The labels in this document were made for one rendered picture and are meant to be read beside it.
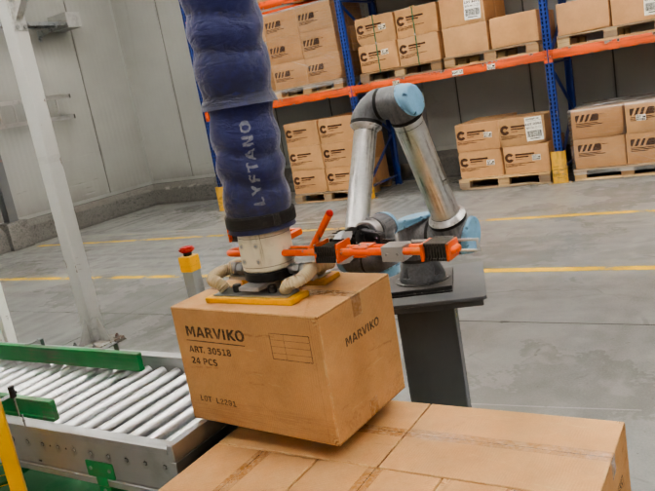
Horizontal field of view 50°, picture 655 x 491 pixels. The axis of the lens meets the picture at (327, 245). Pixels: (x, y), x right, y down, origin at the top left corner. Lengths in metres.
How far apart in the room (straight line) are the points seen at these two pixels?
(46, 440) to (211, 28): 1.61
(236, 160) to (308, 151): 8.48
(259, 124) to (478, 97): 8.76
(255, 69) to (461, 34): 7.41
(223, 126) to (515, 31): 7.32
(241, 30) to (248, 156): 0.36
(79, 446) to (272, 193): 1.17
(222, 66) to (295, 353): 0.85
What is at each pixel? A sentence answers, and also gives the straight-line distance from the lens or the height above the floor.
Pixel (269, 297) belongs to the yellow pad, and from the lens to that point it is 2.14.
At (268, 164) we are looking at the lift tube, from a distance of 2.13.
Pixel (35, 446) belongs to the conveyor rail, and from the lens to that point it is 2.94.
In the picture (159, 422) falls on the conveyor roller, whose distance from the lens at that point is 2.72.
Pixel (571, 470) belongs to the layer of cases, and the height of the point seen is 0.54.
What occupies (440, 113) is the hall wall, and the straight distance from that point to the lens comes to 11.00.
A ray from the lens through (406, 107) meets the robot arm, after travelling 2.48.
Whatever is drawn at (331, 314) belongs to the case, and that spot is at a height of 0.98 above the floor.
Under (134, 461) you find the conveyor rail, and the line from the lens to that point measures 2.52.
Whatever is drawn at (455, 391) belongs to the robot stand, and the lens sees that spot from 3.01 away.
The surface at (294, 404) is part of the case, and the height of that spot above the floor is 0.72.
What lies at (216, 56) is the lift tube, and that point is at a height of 1.75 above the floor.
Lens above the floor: 1.60
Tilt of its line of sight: 12 degrees down
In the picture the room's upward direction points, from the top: 10 degrees counter-clockwise
